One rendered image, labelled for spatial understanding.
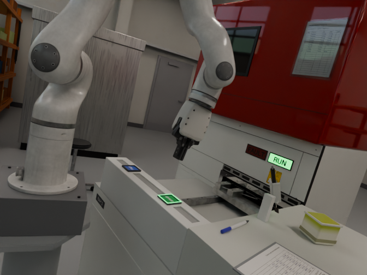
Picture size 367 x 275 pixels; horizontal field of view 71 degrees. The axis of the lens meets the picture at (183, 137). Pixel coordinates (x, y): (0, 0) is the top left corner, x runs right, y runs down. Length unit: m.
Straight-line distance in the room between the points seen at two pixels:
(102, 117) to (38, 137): 3.24
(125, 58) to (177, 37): 4.05
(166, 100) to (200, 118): 7.02
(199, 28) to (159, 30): 7.03
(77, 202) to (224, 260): 0.43
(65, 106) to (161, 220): 0.42
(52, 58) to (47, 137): 0.22
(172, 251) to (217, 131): 0.85
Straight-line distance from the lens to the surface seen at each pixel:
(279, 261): 0.69
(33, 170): 0.84
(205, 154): 1.50
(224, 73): 0.67
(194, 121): 0.73
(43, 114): 0.80
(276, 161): 1.23
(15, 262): 0.96
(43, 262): 0.96
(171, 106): 7.82
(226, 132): 1.40
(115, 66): 3.98
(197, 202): 1.18
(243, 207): 1.19
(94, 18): 0.80
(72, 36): 0.76
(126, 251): 0.97
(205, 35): 0.70
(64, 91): 0.86
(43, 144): 0.81
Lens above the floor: 1.29
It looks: 10 degrees down
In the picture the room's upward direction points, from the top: 14 degrees clockwise
